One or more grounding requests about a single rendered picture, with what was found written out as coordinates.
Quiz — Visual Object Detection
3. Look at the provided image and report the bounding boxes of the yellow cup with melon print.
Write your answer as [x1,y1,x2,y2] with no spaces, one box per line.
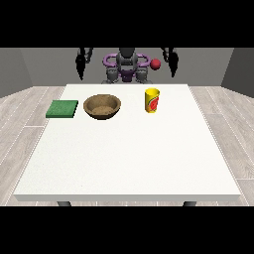
[144,87,162,114]

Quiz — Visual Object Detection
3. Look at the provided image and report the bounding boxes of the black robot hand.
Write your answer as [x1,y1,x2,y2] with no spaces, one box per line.
[74,48,94,81]
[161,48,180,78]

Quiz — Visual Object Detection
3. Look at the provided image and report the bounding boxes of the small red ball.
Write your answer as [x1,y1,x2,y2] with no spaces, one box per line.
[150,59,162,70]

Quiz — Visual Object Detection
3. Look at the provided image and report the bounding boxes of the grey robot trunk purple rings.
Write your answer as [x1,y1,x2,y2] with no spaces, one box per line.
[101,48,154,84]

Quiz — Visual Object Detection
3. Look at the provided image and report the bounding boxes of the brown wooden bowl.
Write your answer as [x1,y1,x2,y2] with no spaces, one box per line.
[82,93,122,121]

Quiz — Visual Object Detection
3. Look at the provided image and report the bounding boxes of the green square pad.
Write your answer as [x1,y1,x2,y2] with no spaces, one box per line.
[45,99,79,119]

